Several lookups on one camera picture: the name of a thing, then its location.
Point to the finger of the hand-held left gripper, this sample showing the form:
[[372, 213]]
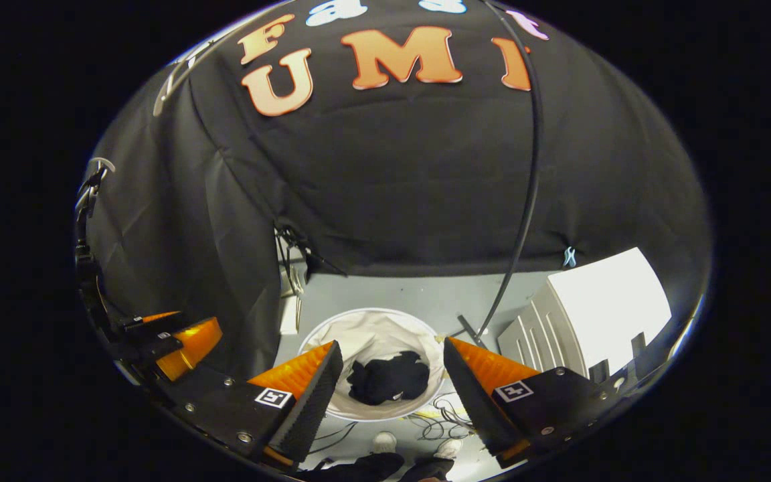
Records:
[[154, 323], [191, 348]]

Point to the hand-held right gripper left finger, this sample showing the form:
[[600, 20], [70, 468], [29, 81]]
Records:
[[312, 408]]

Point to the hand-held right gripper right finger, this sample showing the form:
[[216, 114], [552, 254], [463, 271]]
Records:
[[472, 402]]

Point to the black knit cardigan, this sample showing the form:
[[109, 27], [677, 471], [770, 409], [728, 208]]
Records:
[[389, 378]]

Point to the white round laundry hamper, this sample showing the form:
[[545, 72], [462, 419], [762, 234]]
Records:
[[372, 335]]

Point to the person's right white shoe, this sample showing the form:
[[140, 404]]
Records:
[[449, 448]]

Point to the person's white shoe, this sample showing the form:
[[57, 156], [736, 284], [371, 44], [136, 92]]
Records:
[[449, 448], [384, 442]]

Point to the person's left white shoe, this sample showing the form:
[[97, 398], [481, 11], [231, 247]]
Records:
[[384, 442]]

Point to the light blue clip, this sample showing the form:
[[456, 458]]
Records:
[[569, 256]]

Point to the black backdrop cloth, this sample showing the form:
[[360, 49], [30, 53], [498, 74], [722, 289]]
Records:
[[392, 187]]

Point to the black garment rack rail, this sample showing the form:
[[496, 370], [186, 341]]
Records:
[[534, 167]]

